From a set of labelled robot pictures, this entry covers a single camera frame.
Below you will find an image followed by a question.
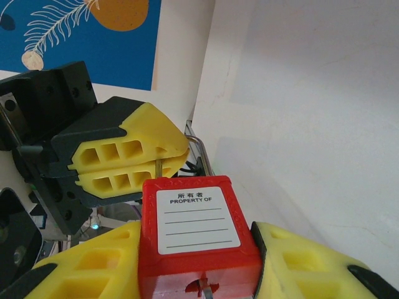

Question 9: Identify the red safety padlock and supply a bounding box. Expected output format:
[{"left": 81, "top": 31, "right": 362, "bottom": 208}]
[{"left": 138, "top": 134, "right": 263, "bottom": 299}]

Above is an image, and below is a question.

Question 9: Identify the aluminium table side rail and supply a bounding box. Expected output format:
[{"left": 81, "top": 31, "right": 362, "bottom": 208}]
[{"left": 185, "top": 119, "right": 210, "bottom": 175}]

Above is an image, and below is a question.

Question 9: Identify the small silver key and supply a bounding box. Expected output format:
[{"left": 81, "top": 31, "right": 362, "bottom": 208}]
[{"left": 186, "top": 275, "right": 219, "bottom": 299}]

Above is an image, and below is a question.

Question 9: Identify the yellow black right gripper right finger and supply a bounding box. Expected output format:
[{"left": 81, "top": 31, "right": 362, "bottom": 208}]
[{"left": 250, "top": 220, "right": 399, "bottom": 299}]

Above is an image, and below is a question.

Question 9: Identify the blue floral wall panel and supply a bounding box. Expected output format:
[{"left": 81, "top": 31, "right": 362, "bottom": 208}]
[{"left": 0, "top": 0, "right": 162, "bottom": 92}]

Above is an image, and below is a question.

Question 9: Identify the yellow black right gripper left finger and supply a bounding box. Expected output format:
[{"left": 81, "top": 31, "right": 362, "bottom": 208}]
[{"left": 0, "top": 219, "right": 143, "bottom": 299}]

